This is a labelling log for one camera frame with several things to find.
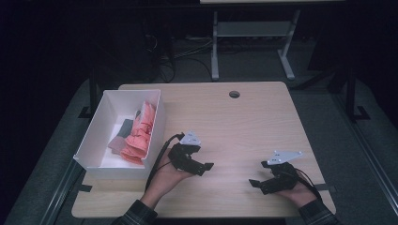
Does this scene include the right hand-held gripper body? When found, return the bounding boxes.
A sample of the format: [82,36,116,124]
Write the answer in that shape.
[260,150,304,195]

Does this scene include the white box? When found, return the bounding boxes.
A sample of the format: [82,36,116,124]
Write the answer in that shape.
[72,89,167,181]

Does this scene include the black floor cable bundle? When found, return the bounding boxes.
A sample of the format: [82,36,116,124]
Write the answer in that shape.
[144,31,214,83]

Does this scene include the metal floor rail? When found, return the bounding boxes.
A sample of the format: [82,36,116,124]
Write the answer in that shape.
[38,158,85,225]
[331,93,398,209]

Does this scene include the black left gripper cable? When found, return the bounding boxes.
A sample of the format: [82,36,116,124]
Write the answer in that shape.
[145,132,186,191]

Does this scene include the grey metal stand frame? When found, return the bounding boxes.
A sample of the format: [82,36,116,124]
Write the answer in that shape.
[210,8,297,83]

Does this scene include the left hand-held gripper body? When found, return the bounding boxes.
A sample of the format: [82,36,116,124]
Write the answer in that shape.
[167,130,205,176]

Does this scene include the person's right hand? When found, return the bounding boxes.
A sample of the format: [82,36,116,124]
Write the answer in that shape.
[276,177,318,209]

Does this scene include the light grey floor cable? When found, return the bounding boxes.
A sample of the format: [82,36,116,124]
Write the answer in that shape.
[173,37,214,60]

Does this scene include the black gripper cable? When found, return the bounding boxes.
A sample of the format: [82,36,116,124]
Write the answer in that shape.
[295,168,323,201]
[145,132,186,191]

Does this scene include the person's left hand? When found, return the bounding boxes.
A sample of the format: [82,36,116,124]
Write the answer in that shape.
[140,149,195,209]

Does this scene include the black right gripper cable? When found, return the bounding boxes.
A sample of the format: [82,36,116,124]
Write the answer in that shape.
[295,168,323,201]

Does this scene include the black stand leg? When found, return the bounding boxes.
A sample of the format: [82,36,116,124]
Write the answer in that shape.
[78,67,100,120]
[342,65,372,123]

